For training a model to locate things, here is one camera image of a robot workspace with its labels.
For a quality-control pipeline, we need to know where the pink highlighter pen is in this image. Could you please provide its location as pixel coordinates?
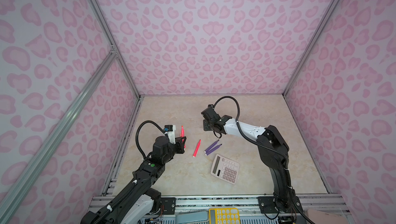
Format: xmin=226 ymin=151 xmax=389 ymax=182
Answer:
xmin=193 ymin=139 xmax=202 ymax=158
xmin=180 ymin=126 xmax=186 ymax=148

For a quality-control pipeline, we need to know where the purple highlighter pen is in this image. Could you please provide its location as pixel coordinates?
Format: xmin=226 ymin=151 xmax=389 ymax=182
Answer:
xmin=205 ymin=140 xmax=219 ymax=154
xmin=206 ymin=144 xmax=222 ymax=155

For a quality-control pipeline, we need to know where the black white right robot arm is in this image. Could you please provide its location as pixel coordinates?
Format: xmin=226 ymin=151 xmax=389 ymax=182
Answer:
xmin=201 ymin=105 xmax=303 ymax=215

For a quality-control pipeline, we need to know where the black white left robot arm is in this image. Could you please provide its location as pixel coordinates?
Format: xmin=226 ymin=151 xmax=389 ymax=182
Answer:
xmin=80 ymin=135 xmax=187 ymax=224

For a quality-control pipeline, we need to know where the pink white calculator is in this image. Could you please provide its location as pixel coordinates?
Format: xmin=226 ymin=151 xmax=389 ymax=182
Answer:
xmin=210 ymin=154 xmax=240 ymax=185

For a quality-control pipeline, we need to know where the grey blue case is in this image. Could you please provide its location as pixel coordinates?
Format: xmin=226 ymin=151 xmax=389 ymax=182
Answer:
xmin=175 ymin=211 xmax=209 ymax=224

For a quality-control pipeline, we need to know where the yellow calculator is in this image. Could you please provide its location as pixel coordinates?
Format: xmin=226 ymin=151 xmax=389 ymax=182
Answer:
xmin=208 ymin=207 xmax=241 ymax=224

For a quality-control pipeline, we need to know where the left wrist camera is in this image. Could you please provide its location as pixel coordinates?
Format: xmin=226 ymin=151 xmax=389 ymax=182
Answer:
xmin=164 ymin=125 xmax=176 ymax=145

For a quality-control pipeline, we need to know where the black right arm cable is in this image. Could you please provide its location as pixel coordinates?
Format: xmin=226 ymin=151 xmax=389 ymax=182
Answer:
xmin=212 ymin=96 xmax=316 ymax=224

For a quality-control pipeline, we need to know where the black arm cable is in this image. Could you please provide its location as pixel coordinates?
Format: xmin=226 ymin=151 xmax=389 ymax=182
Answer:
xmin=212 ymin=96 xmax=316 ymax=224
xmin=92 ymin=120 xmax=166 ymax=224

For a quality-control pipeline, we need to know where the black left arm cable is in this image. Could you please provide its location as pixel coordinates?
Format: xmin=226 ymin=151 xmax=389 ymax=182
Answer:
xmin=92 ymin=120 xmax=166 ymax=224

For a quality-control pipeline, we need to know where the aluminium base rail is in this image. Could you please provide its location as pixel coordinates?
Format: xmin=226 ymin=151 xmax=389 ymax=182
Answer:
xmin=88 ymin=193 xmax=354 ymax=224

